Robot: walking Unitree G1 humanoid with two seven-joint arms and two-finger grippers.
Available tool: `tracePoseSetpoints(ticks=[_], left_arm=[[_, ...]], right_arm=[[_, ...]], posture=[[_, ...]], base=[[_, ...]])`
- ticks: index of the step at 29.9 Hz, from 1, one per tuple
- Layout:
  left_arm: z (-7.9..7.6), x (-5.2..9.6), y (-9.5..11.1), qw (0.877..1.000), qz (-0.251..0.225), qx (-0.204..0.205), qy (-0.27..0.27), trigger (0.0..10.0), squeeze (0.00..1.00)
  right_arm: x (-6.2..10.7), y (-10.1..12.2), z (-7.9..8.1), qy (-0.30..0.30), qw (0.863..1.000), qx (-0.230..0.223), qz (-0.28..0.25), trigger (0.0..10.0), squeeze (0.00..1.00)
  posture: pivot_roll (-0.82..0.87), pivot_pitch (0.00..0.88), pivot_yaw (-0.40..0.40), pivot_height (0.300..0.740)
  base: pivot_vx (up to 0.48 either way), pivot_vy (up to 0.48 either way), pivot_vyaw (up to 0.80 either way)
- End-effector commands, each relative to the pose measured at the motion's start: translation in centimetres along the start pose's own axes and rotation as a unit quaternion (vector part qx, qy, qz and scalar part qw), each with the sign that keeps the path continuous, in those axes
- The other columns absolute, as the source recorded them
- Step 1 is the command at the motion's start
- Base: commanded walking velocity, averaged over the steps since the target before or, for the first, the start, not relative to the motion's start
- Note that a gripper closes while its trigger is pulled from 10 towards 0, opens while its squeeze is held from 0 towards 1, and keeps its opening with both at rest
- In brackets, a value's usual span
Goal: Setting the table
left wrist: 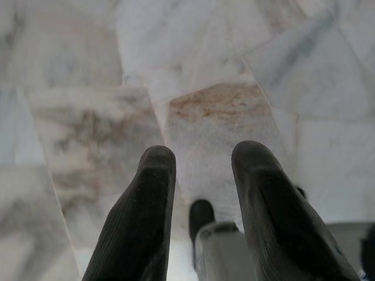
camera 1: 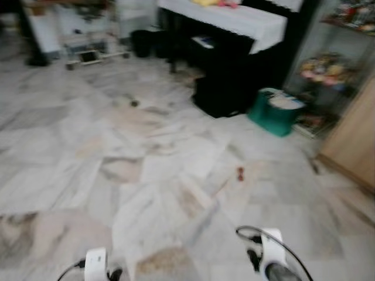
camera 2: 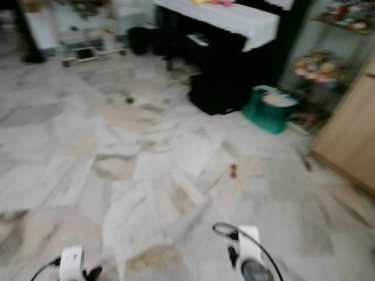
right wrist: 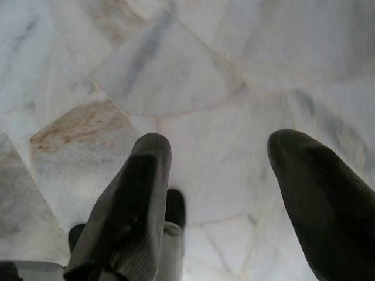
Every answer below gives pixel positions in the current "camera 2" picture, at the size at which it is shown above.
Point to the light wooden cabinet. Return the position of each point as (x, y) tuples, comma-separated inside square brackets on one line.
[(351, 134)]

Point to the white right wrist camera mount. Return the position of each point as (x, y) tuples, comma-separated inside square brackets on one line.
[(250, 246)]

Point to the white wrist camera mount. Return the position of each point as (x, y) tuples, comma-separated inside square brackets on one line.
[(71, 262), (250, 246)]

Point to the glass display cabinet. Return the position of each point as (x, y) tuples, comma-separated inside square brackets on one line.
[(299, 35)]

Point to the small red floor object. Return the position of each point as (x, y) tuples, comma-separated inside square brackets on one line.
[(234, 170)]

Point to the black piano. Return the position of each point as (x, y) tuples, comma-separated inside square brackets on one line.
[(293, 23)]

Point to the black bench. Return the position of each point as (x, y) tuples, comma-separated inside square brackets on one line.
[(217, 82)]

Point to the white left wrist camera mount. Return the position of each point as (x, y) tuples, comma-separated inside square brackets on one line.
[(71, 262)]

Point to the small dark floor object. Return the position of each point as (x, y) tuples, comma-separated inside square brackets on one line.
[(129, 100)]

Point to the pastel plush toy pile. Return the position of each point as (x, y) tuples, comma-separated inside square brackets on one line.
[(316, 67)]

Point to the black bin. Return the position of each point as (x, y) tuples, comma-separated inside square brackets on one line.
[(139, 41)]

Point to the white lace tablecloth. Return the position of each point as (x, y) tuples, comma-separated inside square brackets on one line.
[(228, 19)]

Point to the green basket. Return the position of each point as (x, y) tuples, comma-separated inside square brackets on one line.
[(266, 114)]

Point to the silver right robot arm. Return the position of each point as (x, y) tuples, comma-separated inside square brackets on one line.
[(256, 271)]

